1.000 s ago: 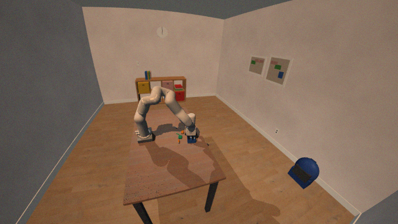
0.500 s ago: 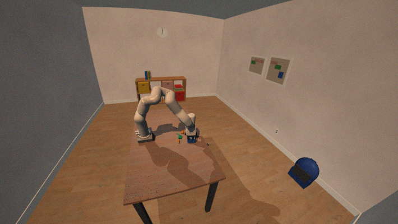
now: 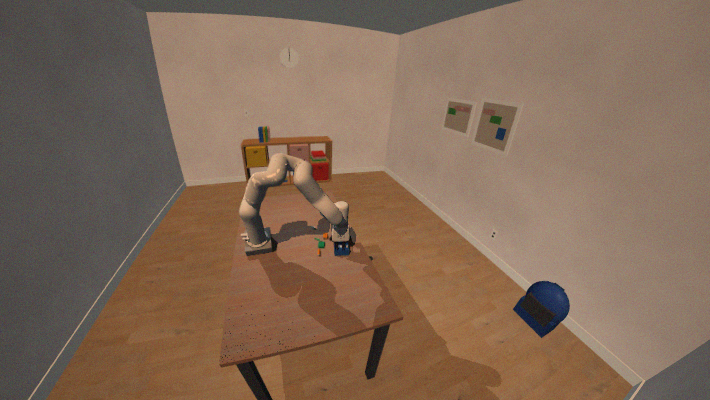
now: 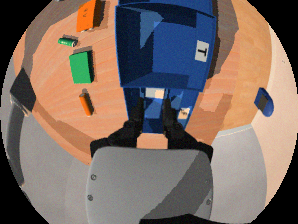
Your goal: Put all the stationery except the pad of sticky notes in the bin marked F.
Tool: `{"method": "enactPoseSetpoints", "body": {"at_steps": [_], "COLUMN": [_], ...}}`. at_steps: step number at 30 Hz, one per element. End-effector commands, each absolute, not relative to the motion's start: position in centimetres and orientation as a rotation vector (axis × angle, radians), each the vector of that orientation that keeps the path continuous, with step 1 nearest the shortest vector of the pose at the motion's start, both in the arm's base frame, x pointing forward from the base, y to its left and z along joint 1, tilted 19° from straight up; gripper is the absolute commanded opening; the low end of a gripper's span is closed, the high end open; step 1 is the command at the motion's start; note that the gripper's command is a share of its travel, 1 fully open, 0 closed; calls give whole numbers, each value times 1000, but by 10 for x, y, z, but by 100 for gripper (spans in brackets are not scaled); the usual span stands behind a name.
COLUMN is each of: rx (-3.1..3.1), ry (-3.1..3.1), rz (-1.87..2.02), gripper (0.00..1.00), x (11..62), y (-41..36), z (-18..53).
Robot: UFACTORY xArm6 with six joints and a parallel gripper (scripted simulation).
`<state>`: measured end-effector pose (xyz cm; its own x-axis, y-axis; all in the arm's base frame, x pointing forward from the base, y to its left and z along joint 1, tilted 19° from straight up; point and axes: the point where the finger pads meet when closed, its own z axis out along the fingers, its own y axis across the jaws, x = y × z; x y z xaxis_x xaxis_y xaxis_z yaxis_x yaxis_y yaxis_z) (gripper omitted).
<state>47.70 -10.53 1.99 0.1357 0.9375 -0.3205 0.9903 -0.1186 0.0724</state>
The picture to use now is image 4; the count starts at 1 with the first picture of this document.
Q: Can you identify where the dark blue rack of bins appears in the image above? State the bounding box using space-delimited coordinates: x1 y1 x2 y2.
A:
114 0 216 134

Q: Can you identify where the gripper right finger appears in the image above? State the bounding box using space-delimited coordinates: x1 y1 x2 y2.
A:
162 98 213 164

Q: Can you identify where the green flat block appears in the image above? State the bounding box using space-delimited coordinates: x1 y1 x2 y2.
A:
69 50 94 84

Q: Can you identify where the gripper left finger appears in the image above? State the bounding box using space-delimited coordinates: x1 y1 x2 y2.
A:
90 97 144 159

